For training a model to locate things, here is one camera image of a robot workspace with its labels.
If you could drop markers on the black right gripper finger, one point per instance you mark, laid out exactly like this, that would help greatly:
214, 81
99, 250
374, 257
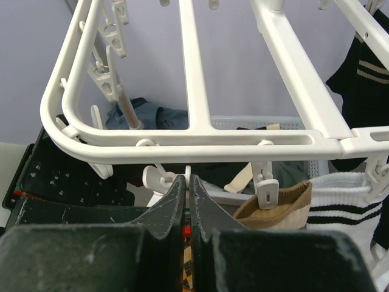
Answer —
229, 257

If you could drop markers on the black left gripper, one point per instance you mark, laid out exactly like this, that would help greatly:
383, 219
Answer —
143, 255

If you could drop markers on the white clip hanger frame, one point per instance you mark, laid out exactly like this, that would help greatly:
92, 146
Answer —
201, 142

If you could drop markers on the brown yellow argyle sock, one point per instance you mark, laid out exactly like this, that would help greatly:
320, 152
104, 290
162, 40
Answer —
188, 264

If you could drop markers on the white plastic laundry basket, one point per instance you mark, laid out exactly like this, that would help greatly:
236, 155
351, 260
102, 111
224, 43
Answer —
271, 150

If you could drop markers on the white clothes peg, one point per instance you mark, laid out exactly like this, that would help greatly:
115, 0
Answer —
266, 186

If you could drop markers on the white metal drying rack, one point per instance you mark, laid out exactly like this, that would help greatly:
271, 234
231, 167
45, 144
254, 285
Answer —
128, 111

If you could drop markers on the blue crumpled cloth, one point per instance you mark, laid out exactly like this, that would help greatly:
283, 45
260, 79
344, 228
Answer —
153, 117

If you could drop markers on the black sock white stripes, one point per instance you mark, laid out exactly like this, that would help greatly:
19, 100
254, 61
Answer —
362, 82

